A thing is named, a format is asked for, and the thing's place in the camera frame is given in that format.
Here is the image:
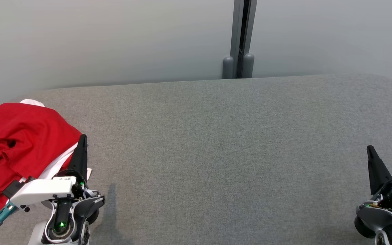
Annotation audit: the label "left camera cable teal plug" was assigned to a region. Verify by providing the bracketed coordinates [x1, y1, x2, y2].
[0, 200, 18, 245]

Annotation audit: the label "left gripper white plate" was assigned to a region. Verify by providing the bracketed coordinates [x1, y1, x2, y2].
[10, 134, 96, 210]

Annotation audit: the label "grey partition post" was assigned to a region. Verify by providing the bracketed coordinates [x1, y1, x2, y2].
[222, 0, 258, 79]

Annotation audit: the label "grey fabric sofa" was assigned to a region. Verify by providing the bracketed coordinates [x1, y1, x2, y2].
[0, 73, 392, 245]

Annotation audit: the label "red shorts with white stripe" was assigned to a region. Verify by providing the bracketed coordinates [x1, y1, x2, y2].
[0, 103, 82, 222]

